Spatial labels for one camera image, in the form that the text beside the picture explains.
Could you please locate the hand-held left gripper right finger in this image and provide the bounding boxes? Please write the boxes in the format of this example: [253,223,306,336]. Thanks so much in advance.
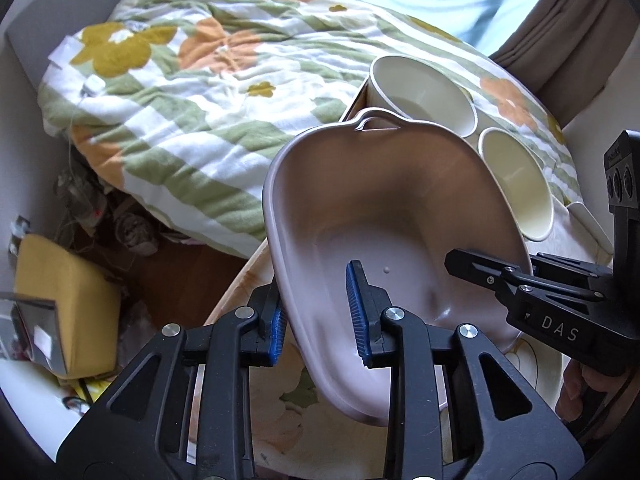
[345,260,586,480]

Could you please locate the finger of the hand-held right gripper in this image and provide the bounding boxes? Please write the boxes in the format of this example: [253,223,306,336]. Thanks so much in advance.
[529,252,615,293]
[444,247,538,311]

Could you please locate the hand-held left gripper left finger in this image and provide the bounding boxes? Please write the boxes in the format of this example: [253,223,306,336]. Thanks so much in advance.
[56,282,289,480]

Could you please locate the pink heart-shaped plate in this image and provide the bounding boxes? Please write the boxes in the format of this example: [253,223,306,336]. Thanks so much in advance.
[261,107,534,429]

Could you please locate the person's right hand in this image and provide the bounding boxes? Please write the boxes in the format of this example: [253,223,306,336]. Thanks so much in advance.
[557,355,636,441]

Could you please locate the white floral tablecloth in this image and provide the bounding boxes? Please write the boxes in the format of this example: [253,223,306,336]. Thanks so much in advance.
[202,200,615,480]

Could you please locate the cream bowl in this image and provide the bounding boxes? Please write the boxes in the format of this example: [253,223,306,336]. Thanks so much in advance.
[477,128,555,241]

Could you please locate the crumpled grey cloth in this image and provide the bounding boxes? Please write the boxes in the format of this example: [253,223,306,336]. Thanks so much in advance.
[114,211,162,259]

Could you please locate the white bowl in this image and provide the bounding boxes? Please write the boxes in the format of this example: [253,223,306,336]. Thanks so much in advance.
[367,55,479,139]

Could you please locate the yellow cushion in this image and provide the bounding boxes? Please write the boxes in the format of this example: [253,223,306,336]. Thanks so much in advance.
[14,234,124,381]

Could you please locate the brown curtain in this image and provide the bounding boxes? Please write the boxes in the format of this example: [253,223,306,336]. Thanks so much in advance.
[487,0,634,127]

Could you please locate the grey box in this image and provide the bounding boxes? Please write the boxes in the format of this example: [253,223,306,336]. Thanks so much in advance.
[0,290,67,377]

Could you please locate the green striped floral blanket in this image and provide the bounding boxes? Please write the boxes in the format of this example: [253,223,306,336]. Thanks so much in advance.
[37,0,582,262]

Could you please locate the grey headboard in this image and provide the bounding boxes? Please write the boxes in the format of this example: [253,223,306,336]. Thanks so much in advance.
[4,0,148,77]

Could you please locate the tangled cables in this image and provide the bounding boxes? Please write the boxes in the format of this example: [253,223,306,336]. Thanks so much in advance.
[52,150,118,241]

